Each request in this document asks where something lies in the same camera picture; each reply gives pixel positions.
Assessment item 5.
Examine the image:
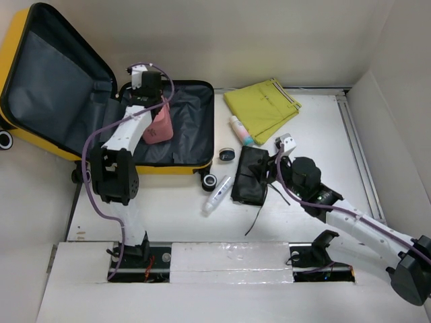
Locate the white tube with blue logo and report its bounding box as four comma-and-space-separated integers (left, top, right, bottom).
202, 176, 234, 215

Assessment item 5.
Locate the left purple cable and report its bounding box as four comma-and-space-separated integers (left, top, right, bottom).
81, 62, 175, 280

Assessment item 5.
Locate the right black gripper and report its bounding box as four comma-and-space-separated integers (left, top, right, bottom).
248, 151, 306, 199

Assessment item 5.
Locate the aluminium frame rail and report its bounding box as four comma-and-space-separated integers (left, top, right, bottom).
335, 88, 387, 224

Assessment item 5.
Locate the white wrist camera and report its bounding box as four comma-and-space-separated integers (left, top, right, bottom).
275, 133, 297, 156
127, 64, 148, 89

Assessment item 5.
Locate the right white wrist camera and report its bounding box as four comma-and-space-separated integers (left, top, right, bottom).
275, 133, 297, 156

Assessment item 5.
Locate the black pouch with strings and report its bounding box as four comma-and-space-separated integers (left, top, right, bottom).
230, 145, 292, 237

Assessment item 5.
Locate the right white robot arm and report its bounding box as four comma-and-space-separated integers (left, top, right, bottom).
247, 155, 430, 306

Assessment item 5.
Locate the yellow-green shirt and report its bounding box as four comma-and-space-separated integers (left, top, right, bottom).
224, 78, 302, 145

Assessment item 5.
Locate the small black round jar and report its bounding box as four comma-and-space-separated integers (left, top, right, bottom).
218, 147, 236, 162

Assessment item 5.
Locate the white pink bottle teal cap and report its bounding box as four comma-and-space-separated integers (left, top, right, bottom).
229, 116, 254, 146

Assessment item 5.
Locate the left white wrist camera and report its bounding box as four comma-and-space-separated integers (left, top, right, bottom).
127, 64, 148, 89

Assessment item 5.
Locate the pink case with metal handle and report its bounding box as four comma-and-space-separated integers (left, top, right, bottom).
142, 103, 174, 145

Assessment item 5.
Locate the yellow hard-shell suitcase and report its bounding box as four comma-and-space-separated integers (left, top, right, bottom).
1, 3, 215, 174

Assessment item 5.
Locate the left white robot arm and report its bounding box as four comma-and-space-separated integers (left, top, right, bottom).
90, 66, 163, 267

